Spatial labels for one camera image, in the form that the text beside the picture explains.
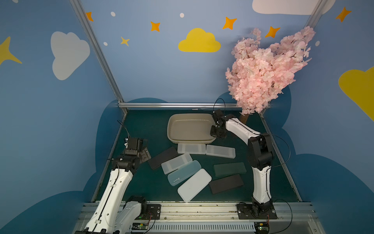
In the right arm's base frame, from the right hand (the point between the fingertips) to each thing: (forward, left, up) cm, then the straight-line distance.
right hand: (215, 134), depth 100 cm
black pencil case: (-32, -5, -4) cm, 33 cm away
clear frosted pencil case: (-21, +26, -5) cm, 34 cm away
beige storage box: (+9, +19, -7) cm, 22 cm away
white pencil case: (-34, +13, -5) cm, 37 cm away
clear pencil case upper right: (-11, -4, -4) cm, 12 cm away
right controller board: (-51, -22, -9) cm, 56 cm away
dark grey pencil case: (-21, +37, -3) cm, 43 cm away
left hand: (-24, +44, +11) cm, 52 cm away
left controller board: (-55, +40, -6) cm, 68 cm away
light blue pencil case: (-26, +20, -5) cm, 33 cm away
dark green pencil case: (-23, -6, -5) cm, 24 cm away
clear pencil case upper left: (-11, +16, -3) cm, 20 cm away
